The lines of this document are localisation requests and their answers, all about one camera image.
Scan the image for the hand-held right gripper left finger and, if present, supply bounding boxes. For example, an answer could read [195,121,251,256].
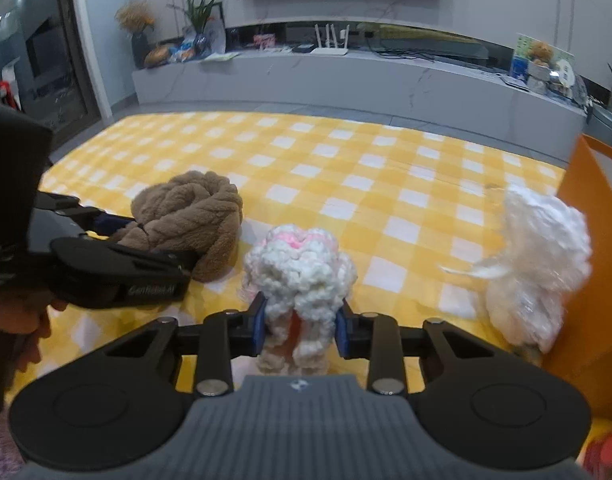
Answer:
[101,292,267,398]

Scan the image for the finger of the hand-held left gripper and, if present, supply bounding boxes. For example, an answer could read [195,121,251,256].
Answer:
[33,191,137,239]
[111,244,201,276]

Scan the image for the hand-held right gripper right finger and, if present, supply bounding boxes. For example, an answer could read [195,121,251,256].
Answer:
[335,300,506,396]

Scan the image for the brown plush toy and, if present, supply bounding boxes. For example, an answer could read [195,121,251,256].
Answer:
[111,170,244,283]

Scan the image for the white pink crochet toy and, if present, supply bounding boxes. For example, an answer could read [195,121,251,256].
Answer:
[242,225,359,376]

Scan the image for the white ruffled cloth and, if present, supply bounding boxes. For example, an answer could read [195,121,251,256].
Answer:
[436,185,594,356]

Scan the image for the orange cardboard box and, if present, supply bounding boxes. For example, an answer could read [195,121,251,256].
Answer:
[543,134,612,418]

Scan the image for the person's left hand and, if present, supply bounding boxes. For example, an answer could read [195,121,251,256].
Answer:
[0,291,53,377]

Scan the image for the glass sliding door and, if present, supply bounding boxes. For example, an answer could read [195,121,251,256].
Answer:
[0,0,104,133]

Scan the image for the yellow checked tablecloth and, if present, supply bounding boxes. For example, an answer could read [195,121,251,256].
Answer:
[6,111,569,401]

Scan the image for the brown round loaf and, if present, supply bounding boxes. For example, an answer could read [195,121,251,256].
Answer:
[145,45,173,68]

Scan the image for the blue snack bags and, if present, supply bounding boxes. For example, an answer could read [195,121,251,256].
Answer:
[168,35,199,64]

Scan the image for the dried flowers in dark vase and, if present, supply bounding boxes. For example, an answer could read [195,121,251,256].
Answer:
[115,0,157,68]

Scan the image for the green plant in glass vase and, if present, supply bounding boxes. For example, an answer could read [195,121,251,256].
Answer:
[168,0,227,57]

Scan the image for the white marble tv console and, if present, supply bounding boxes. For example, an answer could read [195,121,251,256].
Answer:
[132,22,589,153]

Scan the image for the white router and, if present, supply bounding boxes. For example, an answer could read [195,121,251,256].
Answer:
[313,22,349,57]

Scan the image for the red box with pink balls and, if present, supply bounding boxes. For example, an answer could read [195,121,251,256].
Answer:
[583,427,612,480]

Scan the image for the green printed card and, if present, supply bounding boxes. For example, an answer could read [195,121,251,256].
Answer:
[510,34,576,96]

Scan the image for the grey trash can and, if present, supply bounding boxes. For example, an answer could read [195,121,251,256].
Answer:
[586,105,612,153]

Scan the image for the small teddy bear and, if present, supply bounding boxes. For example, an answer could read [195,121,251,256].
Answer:
[530,42,555,66]

